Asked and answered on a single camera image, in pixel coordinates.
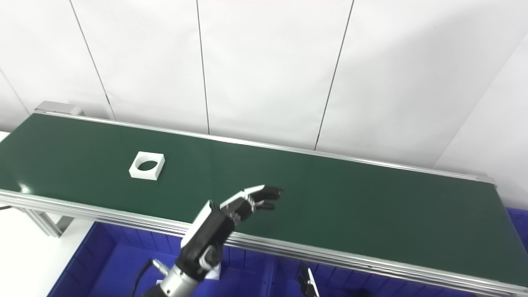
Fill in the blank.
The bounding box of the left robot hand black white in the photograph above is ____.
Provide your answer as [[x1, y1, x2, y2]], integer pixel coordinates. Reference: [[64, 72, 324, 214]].
[[177, 185, 283, 282]]

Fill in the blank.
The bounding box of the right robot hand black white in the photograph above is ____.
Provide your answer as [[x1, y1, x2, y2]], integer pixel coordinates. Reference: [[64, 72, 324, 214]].
[[297, 266, 321, 297]]

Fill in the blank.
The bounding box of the white square part with hole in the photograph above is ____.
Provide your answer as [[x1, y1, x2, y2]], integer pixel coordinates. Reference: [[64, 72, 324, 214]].
[[129, 151, 165, 181]]

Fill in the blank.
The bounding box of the white block part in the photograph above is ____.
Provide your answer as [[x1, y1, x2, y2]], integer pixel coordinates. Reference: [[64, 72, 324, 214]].
[[202, 264, 222, 281]]

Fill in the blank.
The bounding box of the green conveyor belt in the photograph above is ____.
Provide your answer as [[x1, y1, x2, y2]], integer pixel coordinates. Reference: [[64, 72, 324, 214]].
[[0, 111, 528, 297]]

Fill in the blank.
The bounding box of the blue bin with white parts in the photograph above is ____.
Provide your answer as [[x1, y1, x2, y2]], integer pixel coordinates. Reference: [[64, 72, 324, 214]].
[[47, 222, 276, 297]]

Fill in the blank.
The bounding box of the aluminium conveyor leg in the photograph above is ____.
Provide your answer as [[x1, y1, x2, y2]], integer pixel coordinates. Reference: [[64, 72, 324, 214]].
[[16, 206, 75, 238]]

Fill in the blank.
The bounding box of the grey conveyor end housing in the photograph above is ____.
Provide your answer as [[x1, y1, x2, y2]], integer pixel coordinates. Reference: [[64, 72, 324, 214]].
[[34, 101, 85, 116]]

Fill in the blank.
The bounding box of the empty blue bin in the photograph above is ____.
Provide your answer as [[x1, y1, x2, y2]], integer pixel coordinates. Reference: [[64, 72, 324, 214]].
[[505, 206, 528, 253]]

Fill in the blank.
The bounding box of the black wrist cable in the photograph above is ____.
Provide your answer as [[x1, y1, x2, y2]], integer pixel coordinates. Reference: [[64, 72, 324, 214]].
[[130, 259, 170, 297]]

